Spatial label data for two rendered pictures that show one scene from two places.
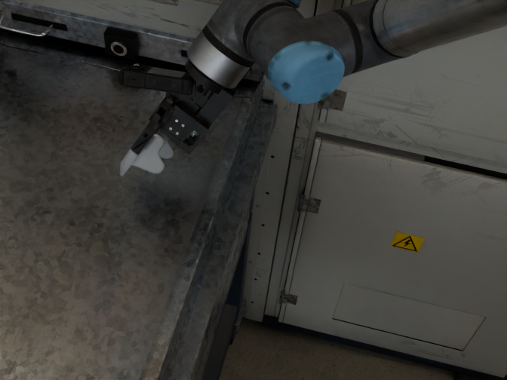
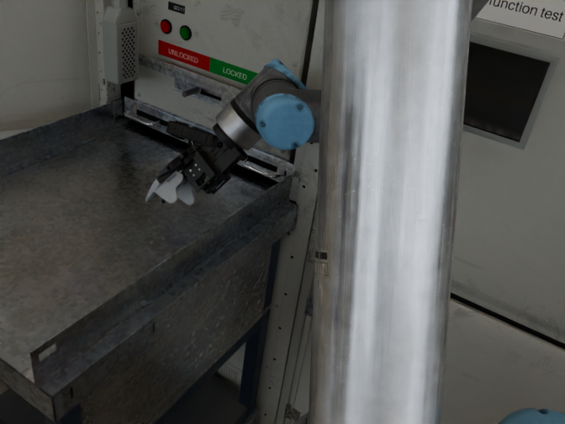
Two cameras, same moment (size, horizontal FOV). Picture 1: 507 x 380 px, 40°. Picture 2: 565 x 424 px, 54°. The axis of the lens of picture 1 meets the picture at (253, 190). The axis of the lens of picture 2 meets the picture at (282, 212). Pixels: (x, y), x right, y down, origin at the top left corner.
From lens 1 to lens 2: 0.44 m
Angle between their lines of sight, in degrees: 24
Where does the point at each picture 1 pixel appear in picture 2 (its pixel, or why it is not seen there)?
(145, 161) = (164, 192)
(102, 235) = (114, 241)
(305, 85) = (277, 128)
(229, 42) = (244, 106)
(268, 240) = (282, 346)
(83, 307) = (69, 278)
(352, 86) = not seen: hidden behind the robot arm
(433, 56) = not seen: hidden behind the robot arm
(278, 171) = (294, 272)
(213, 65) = (229, 122)
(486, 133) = (459, 254)
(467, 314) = not seen: outside the picture
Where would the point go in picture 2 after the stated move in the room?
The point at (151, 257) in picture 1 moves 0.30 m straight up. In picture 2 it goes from (141, 264) to (139, 114)
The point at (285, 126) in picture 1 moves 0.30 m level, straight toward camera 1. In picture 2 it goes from (303, 227) to (239, 299)
